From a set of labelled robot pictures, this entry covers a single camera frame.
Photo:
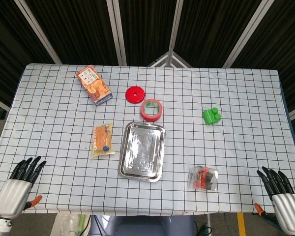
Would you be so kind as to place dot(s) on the orange snack box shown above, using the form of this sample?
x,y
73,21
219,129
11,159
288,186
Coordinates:
x,y
94,84

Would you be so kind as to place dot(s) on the orange clear plastic snack packet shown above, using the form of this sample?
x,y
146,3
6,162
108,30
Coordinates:
x,y
102,140

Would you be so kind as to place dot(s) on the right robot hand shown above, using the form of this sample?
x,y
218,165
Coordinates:
x,y
286,209

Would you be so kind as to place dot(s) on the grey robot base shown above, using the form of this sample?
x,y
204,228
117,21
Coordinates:
x,y
142,225

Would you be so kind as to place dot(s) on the black folding screen with white frame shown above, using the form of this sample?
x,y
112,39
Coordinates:
x,y
147,29

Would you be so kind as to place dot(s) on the clear bag of orange-black parts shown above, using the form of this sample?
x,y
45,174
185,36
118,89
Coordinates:
x,y
202,178

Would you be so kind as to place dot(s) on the checkered tablecloth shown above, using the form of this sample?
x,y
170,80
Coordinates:
x,y
211,81

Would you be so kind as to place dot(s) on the green toy building block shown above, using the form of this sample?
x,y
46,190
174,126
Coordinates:
x,y
211,116

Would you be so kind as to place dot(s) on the metal tray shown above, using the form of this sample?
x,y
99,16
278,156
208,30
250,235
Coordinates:
x,y
141,151

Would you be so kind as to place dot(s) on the red round lid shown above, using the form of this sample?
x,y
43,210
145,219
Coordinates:
x,y
135,95

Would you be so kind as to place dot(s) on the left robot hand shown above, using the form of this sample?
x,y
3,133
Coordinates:
x,y
13,194

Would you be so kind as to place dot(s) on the red tape roll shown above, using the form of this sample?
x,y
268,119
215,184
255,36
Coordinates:
x,y
151,110

